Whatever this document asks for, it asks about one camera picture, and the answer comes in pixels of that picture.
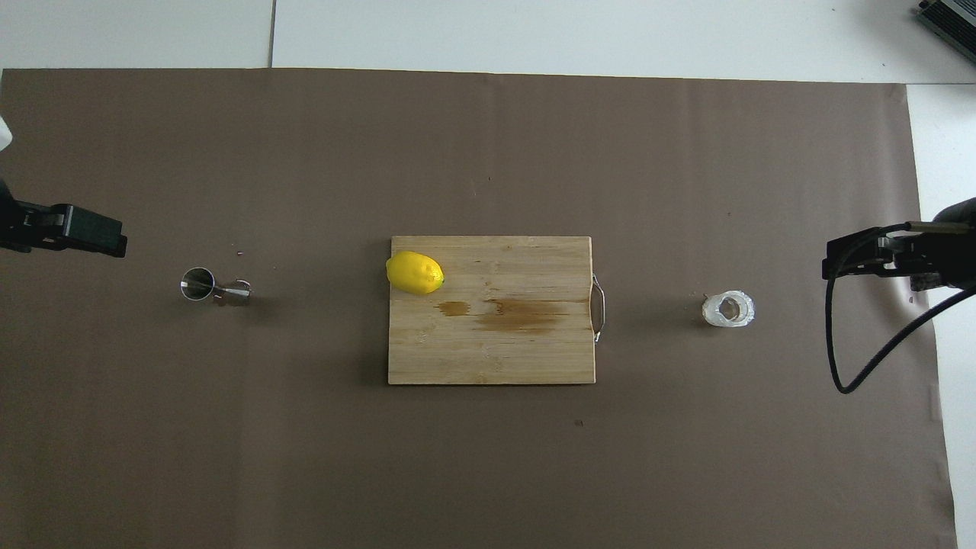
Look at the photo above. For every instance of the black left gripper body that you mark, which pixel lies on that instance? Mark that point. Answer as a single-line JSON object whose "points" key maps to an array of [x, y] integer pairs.
{"points": [[9, 225]]}

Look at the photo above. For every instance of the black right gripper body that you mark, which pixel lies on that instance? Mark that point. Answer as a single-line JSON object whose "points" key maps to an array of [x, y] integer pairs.
{"points": [[957, 244]]}

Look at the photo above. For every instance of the steel cocktail jigger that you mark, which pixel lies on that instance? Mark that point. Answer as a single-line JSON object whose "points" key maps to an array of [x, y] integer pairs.
{"points": [[198, 284]]}

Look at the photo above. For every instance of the clear crinkled plastic cup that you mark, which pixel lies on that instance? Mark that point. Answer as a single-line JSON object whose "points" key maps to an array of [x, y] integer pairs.
{"points": [[713, 316]]}

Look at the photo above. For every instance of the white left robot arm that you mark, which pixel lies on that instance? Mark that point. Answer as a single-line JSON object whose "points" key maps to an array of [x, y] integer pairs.
{"points": [[4, 133]]}

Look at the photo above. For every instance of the grey ribbed metal device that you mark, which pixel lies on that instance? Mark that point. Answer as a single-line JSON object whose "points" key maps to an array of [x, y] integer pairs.
{"points": [[953, 19]]}

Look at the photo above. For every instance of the brown paper table mat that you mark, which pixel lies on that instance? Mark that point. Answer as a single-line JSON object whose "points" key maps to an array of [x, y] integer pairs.
{"points": [[305, 457]]}

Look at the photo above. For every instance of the yellow lemon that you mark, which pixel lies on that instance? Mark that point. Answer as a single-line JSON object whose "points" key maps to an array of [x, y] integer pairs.
{"points": [[415, 273]]}

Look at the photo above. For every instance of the wooden cutting board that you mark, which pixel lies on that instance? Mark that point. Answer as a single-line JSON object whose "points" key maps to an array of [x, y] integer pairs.
{"points": [[496, 351]]}

